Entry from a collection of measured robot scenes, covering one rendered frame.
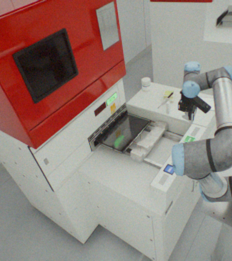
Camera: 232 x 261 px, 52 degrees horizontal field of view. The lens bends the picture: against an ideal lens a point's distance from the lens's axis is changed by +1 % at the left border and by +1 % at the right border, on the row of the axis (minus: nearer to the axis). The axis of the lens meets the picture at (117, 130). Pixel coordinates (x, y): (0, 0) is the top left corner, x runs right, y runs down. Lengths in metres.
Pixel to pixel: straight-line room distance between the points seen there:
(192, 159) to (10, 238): 2.05
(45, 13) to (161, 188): 0.97
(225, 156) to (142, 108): 1.04
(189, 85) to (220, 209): 0.67
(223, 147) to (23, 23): 0.87
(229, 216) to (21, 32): 1.28
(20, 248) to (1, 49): 1.84
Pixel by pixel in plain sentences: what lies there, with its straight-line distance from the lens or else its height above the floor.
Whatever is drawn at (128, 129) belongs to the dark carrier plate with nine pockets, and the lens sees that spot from 1.68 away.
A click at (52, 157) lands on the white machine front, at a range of 1.41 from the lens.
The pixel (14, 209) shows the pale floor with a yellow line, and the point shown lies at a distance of 2.73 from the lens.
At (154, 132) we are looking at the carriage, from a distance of 1.67.
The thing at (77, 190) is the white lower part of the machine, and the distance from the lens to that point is 1.73.
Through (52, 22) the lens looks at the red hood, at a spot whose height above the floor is 1.72.
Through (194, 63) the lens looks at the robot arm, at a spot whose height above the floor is 1.46.
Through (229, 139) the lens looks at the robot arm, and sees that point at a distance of 0.84.
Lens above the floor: 2.01
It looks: 41 degrees down
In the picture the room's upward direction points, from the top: 11 degrees counter-clockwise
